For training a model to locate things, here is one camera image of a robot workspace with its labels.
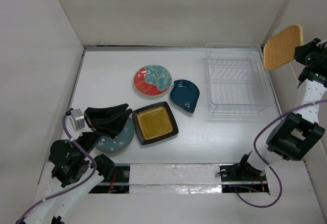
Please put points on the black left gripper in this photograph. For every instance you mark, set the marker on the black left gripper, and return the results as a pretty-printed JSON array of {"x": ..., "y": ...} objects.
[{"x": 112, "y": 125}]

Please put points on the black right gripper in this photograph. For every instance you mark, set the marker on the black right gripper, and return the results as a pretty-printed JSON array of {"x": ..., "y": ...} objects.
[{"x": 300, "y": 50}]

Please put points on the blue-grey blossom round plate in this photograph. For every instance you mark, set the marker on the blue-grey blossom round plate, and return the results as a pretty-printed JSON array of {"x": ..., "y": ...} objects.
[{"x": 120, "y": 142}]

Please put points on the orange woven square plate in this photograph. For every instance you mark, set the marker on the orange woven square plate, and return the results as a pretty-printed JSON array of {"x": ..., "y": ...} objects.
[{"x": 280, "y": 49}]

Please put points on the black and amber square plate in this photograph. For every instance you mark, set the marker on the black and amber square plate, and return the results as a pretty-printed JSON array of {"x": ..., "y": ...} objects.
[{"x": 154, "y": 123}]

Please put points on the red and teal floral plate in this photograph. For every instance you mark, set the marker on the red and teal floral plate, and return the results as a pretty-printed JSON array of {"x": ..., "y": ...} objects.
[{"x": 152, "y": 80}]

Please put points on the dark blue leaf-shaped dish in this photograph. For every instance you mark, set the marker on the dark blue leaf-shaped dish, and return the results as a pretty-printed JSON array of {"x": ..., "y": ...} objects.
[{"x": 185, "y": 94}]

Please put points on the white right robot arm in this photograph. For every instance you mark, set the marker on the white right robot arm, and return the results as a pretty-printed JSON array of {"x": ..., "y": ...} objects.
[{"x": 297, "y": 131}]

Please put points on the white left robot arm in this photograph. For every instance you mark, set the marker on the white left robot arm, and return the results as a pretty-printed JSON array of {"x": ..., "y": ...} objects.
[{"x": 75, "y": 171}]

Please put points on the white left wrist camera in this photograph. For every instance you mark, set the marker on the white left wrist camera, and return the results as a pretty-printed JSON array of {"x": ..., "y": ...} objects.
[{"x": 76, "y": 118}]

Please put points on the white wire dish rack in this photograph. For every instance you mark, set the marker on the white wire dish rack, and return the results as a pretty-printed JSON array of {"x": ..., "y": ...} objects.
[{"x": 236, "y": 79}]

